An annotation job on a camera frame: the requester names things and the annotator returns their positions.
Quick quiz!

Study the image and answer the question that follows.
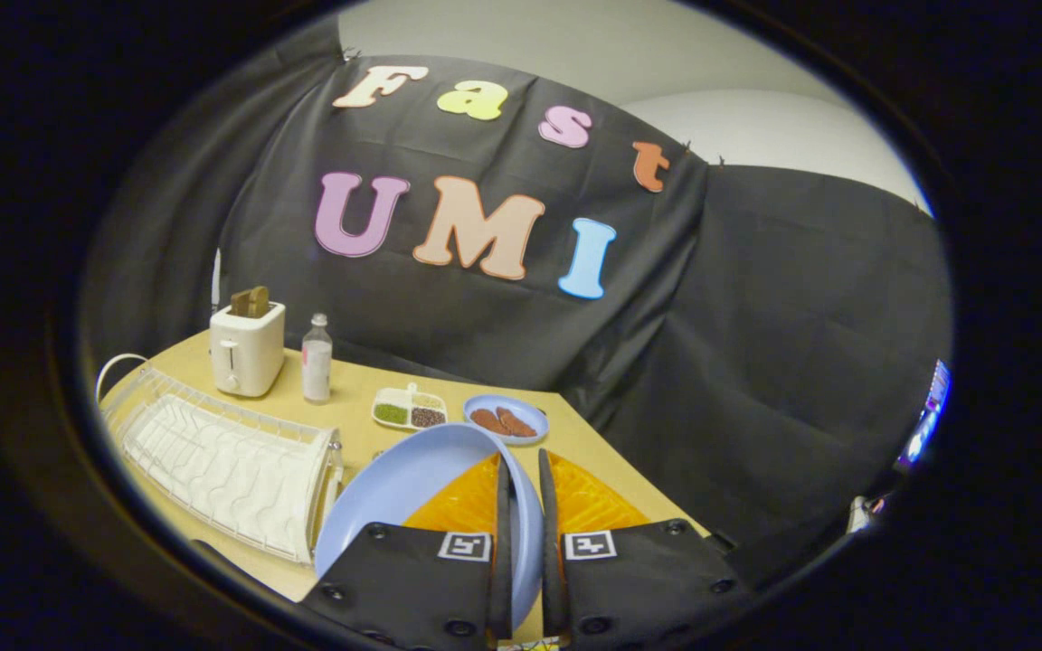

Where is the white toaster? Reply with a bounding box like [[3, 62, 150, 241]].
[[209, 301, 287, 399]]

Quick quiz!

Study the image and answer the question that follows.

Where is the small blue plate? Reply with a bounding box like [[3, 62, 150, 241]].
[[463, 393, 550, 447]]

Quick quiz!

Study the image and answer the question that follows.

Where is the clear plastic bottle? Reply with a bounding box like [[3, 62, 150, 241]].
[[302, 313, 334, 404]]

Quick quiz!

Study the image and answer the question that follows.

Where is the white dish rack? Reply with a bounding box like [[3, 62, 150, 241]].
[[101, 366, 345, 567]]

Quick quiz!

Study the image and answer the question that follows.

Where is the light blue plate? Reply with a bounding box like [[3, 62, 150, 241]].
[[314, 423, 545, 634]]

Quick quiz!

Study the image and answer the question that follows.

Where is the white divided condiment dish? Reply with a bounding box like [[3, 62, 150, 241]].
[[371, 382, 448, 431]]

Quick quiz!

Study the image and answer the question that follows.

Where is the white power cable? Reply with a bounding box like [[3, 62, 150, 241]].
[[96, 353, 149, 403]]

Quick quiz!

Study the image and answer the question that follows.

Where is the black backdrop cloth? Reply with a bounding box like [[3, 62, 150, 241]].
[[80, 18, 952, 589]]

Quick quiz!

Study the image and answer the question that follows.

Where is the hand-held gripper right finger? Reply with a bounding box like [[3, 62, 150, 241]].
[[537, 448, 748, 650]]

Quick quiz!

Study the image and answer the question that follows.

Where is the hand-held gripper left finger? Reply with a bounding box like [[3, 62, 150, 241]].
[[300, 452, 515, 650]]

